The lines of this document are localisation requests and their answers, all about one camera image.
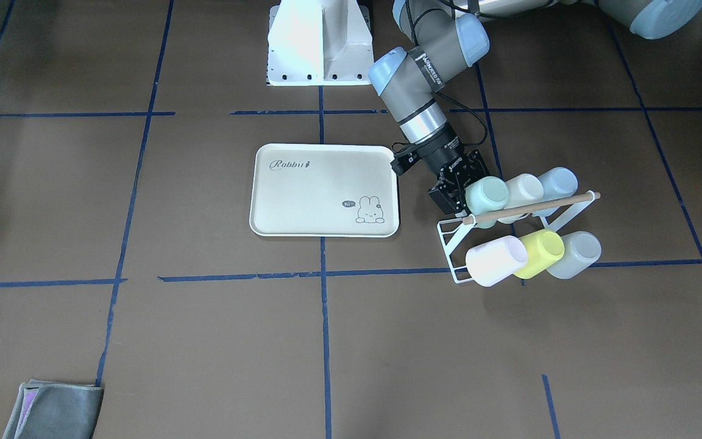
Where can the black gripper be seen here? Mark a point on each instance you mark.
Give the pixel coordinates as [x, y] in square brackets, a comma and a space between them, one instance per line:
[442, 154]

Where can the mint green cup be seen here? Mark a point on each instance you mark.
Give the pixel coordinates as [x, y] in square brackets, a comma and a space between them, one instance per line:
[488, 194]

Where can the cream rabbit tray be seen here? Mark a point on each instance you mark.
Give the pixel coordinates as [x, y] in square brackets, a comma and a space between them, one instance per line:
[311, 190]

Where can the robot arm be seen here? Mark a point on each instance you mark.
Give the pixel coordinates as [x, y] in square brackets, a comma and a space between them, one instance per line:
[448, 38]

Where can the pink cup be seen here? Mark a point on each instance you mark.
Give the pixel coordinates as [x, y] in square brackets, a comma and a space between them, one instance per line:
[491, 262]

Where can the beige cup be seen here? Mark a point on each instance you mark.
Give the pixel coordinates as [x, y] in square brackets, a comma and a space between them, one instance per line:
[524, 189]

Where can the yellow cup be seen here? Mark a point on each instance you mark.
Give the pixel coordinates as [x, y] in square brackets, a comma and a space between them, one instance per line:
[544, 248]

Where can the light blue cup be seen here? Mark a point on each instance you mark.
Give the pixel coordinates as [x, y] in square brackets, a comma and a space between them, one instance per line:
[558, 182]

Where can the grey cup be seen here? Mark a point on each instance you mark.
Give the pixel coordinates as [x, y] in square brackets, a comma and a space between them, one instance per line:
[581, 250]

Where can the grey folded cloth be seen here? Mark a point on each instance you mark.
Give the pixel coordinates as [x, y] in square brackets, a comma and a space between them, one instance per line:
[50, 409]

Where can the wooden rack handle rod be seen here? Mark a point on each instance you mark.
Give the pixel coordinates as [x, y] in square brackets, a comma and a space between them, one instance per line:
[588, 196]

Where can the white wire cup rack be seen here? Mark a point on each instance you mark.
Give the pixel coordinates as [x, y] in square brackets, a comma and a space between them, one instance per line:
[453, 232]

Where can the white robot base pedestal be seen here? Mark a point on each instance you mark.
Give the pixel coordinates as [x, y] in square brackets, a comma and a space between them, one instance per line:
[319, 43]

